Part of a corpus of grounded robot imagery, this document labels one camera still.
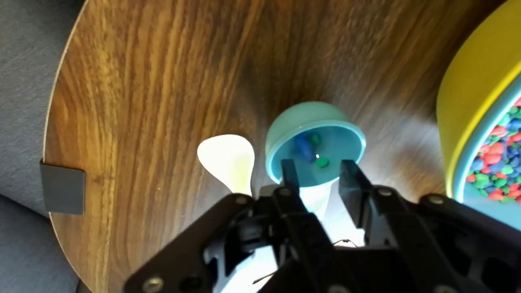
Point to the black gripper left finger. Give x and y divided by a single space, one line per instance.
244 244

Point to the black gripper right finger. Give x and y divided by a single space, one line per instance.
433 244

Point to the colourful cereal pieces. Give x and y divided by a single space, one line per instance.
305 146

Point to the blue measuring spoon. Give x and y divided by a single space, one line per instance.
310 119

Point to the white plastic spoon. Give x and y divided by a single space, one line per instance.
228 159

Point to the colourful cereal heap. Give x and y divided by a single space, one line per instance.
498 163

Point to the blue and yellow bowl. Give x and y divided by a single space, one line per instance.
472 98

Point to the dark tape patch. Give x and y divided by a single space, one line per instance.
62 187

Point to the dark grey sofa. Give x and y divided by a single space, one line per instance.
26 107

